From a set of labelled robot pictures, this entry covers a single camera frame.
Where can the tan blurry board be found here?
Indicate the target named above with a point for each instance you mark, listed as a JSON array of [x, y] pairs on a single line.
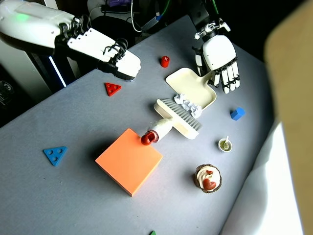
[[293, 98]]

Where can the red triangle block with holes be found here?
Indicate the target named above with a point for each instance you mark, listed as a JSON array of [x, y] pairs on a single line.
[[113, 88]]

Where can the grey adapter with blue plug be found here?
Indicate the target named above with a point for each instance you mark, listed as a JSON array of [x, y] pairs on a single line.
[[149, 23]]

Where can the green block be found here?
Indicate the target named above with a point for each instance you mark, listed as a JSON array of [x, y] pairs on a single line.
[[152, 233]]

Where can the red cylinder with white cross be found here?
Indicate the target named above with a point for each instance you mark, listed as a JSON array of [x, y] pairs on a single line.
[[165, 61]]

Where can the small bowl with green soup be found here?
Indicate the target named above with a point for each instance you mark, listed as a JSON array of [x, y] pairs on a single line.
[[224, 145]]

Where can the black robot body housing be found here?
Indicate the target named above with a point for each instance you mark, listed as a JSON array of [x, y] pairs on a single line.
[[110, 27]]

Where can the white stand with light strip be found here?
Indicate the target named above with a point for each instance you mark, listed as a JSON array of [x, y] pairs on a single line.
[[36, 73]]

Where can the blue hexagonal block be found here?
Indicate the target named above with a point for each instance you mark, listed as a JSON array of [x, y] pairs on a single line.
[[237, 114]]

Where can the white paper ball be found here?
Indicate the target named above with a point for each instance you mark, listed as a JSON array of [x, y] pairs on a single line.
[[179, 98], [197, 111], [188, 104]]

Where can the white sheet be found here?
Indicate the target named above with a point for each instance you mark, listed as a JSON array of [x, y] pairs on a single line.
[[269, 195]]

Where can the grey table cloth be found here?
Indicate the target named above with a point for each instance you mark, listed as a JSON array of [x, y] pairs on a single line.
[[73, 122]]

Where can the toy cupcake with red hearts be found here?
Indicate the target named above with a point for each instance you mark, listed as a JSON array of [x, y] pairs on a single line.
[[207, 178]]

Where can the cream plastic dustpan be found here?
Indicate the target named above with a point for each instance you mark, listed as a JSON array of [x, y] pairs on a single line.
[[190, 85]]

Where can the black metal mount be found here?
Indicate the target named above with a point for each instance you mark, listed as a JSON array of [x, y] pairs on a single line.
[[6, 91]]

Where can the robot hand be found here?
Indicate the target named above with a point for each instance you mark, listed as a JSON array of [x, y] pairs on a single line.
[[31, 27], [218, 52]]

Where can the blue triangle block with holes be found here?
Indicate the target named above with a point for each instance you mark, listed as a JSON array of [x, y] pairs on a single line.
[[55, 155]]

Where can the orange square box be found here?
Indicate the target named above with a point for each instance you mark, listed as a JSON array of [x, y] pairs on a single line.
[[127, 161]]

